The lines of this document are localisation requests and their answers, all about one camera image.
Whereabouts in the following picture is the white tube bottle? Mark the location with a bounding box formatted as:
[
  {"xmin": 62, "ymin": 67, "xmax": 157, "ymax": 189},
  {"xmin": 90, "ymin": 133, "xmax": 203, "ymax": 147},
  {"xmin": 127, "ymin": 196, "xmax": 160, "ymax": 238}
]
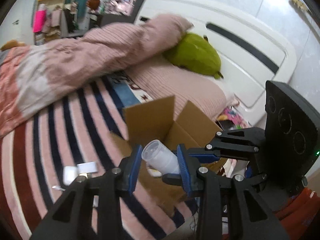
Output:
[{"xmin": 142, "ymin": 140, "xmax": 180, "ymax": 175}]

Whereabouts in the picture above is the white earbuds case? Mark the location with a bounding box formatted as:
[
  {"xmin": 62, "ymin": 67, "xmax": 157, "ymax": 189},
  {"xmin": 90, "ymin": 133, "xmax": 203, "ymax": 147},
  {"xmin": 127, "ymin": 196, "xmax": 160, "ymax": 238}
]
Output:
[{"xmin": 63, "ymin": 166, "xmax": 78, "ymax": 186}]

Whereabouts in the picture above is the small white rectangular box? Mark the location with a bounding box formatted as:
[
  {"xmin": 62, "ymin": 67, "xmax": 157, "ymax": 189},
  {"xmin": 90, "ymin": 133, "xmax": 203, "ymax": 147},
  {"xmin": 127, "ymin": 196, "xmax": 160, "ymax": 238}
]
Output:
[{"xmin": 77, "ymin": 161, "xmax": 98, "ymax": 174}]

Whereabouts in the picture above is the brown cardboard box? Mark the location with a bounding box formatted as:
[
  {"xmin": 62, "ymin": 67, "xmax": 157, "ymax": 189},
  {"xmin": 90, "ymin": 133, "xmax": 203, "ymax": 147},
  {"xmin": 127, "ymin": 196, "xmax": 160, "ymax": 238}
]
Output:
[{"xmin": 111, "ymin": 96, "xmax": 221, "ymax": 217}]

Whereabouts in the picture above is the striped pink bed blanket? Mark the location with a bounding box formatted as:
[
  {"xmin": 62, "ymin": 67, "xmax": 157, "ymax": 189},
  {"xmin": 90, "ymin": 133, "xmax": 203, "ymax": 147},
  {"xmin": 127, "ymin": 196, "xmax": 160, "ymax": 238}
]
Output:
[{"xmin": 1, "ymin": 73, "xmax": 157, "ymax": 239}]

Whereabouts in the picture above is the pink ribbed pillow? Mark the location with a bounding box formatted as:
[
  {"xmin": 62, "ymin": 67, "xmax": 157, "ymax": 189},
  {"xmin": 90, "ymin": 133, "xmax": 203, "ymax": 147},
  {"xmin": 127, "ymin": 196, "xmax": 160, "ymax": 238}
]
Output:
[{"xmin": 125, "ymin": 56, "xmax": 238, "ymax": 121}]

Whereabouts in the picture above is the white bed headboard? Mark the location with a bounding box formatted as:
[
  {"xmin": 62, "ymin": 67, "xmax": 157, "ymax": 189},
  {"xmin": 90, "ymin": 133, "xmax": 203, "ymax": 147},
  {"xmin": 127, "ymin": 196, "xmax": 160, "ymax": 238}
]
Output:
[{"xmin": 135, "ymin": 0, "xmax": 297, "ymax": 125}]

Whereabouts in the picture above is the green plush toy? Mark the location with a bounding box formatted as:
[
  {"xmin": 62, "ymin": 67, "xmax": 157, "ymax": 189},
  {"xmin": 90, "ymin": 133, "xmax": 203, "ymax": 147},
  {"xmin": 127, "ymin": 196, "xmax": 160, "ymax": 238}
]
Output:
[{"xmin": 163, "ymin": 33, "xmax": 223, "ymax": 79}]

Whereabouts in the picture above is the patchwork pink grey duvet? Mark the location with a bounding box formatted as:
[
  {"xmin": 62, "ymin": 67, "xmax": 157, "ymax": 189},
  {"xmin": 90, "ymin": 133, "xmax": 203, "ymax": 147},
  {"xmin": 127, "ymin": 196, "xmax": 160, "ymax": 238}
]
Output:
[{"xmin": 1, "ymin": 14, "xmax": 192, "ymax": 136}]

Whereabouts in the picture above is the brown plush bear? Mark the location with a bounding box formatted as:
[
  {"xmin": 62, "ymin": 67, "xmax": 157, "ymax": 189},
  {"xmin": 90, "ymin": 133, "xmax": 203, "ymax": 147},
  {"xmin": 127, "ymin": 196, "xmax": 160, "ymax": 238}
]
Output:
[{"xmin": 1, "ymin": 40, "xmax": 26, "ymax": 51}]

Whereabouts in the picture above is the brown plush toy on desk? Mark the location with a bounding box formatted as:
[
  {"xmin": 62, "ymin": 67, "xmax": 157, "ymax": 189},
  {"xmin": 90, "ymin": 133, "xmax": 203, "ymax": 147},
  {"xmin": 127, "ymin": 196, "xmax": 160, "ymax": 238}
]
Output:
[{"xmin": 86, "ymin": 0, "xmax": 100, "ymax": 11}]

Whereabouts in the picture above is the yellow white shelf unit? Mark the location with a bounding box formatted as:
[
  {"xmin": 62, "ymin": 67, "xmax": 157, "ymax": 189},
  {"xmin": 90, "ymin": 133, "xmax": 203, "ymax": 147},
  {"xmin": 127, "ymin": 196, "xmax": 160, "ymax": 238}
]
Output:
[{"xmin": 32, "ymin": 0, "xmax": 65, "ymax": 45}]

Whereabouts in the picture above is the bright pink gift bag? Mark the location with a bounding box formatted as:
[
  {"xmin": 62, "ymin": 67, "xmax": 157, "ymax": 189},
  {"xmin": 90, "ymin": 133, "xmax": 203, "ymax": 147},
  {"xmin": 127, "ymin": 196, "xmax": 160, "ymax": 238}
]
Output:
[{"xmin": 33, "ymin": 10, "xmax": 47, "ymax": 33}]

